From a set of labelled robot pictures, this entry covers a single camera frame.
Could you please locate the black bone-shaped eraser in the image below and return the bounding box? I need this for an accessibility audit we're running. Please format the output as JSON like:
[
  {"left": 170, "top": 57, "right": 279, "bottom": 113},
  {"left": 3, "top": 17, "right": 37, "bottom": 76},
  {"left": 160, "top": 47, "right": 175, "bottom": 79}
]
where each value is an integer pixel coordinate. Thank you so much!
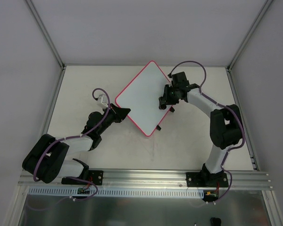
[{"left": 159, "top": 97, "right": 166, "bottom": 110}]

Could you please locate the pink framed whiteboard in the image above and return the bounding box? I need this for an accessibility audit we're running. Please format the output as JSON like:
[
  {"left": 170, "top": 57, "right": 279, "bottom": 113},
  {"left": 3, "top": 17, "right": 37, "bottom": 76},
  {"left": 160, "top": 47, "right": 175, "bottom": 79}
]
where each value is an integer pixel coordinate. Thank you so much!
[{"left": 115, "top": 61, "right": 172, "bottom": 137}]

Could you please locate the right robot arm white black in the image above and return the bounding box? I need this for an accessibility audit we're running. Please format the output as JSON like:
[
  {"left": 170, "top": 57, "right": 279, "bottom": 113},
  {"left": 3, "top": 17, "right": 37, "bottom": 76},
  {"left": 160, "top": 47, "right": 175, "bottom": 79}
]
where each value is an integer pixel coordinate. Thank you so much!
[{"left": 159, "top": 72, "right": 245, "bottom": 187}]

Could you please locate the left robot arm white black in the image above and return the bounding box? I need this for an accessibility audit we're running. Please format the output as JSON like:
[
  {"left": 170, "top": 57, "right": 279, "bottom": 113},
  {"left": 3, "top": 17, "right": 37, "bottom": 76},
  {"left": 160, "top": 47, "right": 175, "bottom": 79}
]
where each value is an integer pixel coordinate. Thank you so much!
[{"left": 22, "top": 104, "right": 131, "bottom": 185}]

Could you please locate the black object bottom edge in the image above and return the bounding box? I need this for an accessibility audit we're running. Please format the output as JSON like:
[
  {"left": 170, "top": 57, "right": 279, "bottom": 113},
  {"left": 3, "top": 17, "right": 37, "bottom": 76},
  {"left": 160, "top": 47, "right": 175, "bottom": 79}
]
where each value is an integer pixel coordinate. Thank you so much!
[{"left": 210, "top": 218, "right": 222, "bottom": 226}]

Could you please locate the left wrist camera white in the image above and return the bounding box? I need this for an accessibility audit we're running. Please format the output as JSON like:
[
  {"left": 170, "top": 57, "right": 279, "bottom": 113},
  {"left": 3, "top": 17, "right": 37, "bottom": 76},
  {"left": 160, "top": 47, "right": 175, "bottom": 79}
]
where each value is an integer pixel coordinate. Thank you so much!
[{"left": 95, "top": 94, "right": 108, "bottom": 109}]

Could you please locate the aluminium mounting rail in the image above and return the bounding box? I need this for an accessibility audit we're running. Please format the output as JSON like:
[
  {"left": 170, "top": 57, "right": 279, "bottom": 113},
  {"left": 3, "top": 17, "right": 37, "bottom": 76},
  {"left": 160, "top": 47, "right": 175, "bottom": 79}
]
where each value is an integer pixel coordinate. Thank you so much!
[{"left": 17, "top": 166, "right": 274, "bottom": 190}]

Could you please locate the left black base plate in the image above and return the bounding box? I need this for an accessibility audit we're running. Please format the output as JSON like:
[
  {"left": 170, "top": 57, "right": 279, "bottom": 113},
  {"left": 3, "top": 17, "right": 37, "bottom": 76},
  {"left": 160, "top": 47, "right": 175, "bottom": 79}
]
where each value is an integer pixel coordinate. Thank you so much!
[{"left": 88, "top": 170, "right": 104, "bottom": 186}]

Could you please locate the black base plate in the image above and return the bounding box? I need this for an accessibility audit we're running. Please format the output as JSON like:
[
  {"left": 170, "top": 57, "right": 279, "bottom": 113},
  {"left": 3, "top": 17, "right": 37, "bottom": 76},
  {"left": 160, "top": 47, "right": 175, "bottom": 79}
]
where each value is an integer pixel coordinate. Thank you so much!
[
  {"left": 186, "top": 172, "right": 229, "bottom": 188},
  {"left": 88, "top": 170, "right": 104, "bottom": 186}
]

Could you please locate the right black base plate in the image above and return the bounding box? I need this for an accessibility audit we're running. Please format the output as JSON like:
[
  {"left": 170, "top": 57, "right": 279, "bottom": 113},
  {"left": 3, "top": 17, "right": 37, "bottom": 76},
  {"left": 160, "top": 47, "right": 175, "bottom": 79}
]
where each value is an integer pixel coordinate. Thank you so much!
[{"left": 186, "top": 172, "right": 229, "bottom": 188}]

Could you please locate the left aluminium frame post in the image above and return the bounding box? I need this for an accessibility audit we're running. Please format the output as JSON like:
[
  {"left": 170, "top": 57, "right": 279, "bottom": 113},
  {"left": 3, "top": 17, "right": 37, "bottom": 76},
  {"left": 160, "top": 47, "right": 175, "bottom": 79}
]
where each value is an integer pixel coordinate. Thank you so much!
[{"left": 24, "top": 0, "right": 65, "bottom": 70}]

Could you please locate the aluminium frame post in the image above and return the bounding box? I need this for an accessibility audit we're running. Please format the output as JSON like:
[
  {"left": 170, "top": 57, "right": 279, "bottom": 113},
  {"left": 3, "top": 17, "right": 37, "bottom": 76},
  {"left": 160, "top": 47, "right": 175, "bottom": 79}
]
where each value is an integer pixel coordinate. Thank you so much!
[
  {"left": 24, "top": 0, "right": 65, "bottom": 70},
  {"left": 227, "top": 0, "right": 274, "bottom": 72}
]

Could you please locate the white slotted cable duct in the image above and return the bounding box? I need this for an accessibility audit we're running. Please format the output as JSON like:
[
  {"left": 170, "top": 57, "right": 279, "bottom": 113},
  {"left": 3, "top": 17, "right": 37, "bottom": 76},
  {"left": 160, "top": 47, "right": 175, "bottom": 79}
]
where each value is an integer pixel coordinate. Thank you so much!
[{"left": 28, "top": 186, "right": 204, "bottom": 199}]

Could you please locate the right aluminium frame post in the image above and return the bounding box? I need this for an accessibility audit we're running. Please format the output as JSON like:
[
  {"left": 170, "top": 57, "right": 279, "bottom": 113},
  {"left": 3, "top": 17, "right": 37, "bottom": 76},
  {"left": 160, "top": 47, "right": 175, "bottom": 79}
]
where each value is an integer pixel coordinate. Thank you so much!
[{"left": 227, "top": 0, "right": 274, "bottom": 72}]

